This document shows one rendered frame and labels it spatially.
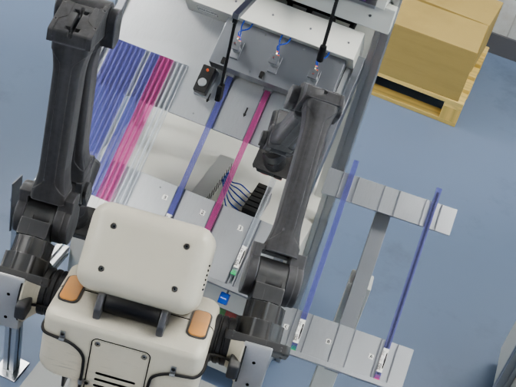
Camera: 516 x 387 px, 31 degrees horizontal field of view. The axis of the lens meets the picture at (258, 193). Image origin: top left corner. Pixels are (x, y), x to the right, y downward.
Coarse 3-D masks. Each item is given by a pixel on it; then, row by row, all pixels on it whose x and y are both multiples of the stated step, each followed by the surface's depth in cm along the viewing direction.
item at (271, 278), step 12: (264, 264) 168; (276, 264) 169; (288, 264) 170; (264, 276) 167; (276, 276) 167; (252, 288) 168; (264, 288) 165; (276, 288) 166; (264, 300) 165; (276, 300) 165
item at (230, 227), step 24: (144, 192) 250; (168, 192) 249; (192, 192) 248; (192, 216) 247; (240, 216) 246; (216, 240) 245; (240, 240) 245; (264, 240) 244; (216, 264) 244; (240, 264) 244
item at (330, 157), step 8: (280, 0) 265; (304, 8) 264; (320, 16) 263; (328, 16) 262; (336, 16) 261; (344, 24) 262; (368, 32) 261; (368, 40) 262; (368, 48) 263; (352, 96) 273; (344, 120) 279; (336, 136) 283; (336, 144) 285; (328, 160) 289; (328, 168) 291; (320, 176) 293; (320, 184) 295; (320, 192) 296
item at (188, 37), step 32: (128, 0) 261; (160, 0) 260; (128, 32) 259; (160, 32) 258; (192, 32) 258; (192, 64) 256; (192, 96) 254; (256, 96) 252; (224, 128) 251; (256, 128) 250
